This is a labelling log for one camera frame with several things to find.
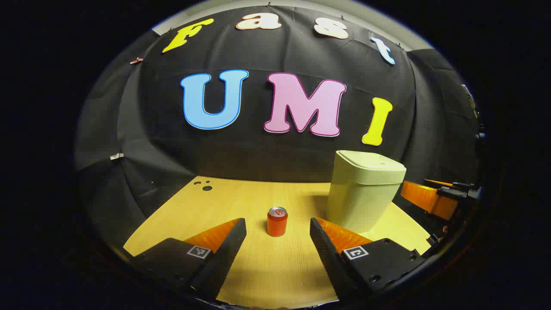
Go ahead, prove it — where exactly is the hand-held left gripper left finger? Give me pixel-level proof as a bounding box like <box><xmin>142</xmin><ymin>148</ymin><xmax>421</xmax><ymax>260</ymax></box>
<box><xmin>128</xmin><ymin>218</ymin><xmax>247</xmax><ymax>301</ymax></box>

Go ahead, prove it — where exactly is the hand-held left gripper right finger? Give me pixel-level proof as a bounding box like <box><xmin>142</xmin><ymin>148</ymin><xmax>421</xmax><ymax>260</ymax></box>
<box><xmin>310</xmin><ymin>217</ymin><xmax>427</xmax><ymax>303</ymax></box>

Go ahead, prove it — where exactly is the red pop can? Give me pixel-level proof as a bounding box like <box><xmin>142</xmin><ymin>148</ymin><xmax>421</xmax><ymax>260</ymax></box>
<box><xmin>267</xmin><ymin>207</ymin><xmax>288</xmax><ymax>237</ymax></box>

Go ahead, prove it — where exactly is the green desktop garbage bin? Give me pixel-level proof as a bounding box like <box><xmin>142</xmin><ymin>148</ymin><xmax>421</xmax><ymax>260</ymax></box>
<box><xmin>326</xmin><ymin>150</ymin><xmax>407</xmax><ymax>234</ymax></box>

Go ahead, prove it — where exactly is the wooden desktop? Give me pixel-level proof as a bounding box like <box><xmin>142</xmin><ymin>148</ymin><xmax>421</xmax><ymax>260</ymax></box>
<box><xmin>124</xmin><ymin>176</ymin><xmax>431</xmax><ymax>310</ymax></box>

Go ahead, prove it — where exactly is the black backdrop cloth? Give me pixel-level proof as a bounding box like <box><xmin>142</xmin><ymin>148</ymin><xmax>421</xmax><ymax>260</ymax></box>
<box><xmin>74</xmin><ymin>4</ymin><xmax>483</xmax><ymax>254</ymax></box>

